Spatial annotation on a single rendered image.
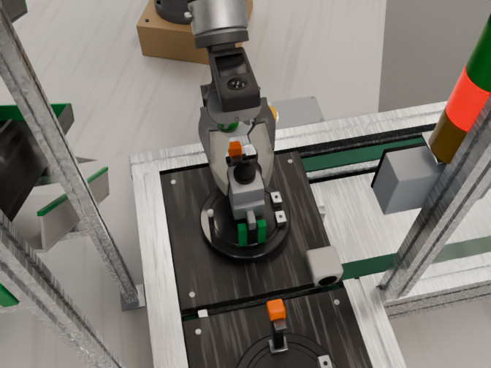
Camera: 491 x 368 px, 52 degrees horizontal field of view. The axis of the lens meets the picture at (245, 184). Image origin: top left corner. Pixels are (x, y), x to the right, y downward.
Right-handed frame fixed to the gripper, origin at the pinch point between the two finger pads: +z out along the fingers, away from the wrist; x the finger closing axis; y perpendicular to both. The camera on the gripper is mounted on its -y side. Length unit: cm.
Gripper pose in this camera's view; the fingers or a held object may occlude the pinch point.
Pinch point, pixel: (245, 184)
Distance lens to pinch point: 68.8
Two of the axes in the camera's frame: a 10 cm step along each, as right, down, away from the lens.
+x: -9.8, 1.8, -1.2
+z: 1.5, 9.6, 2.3
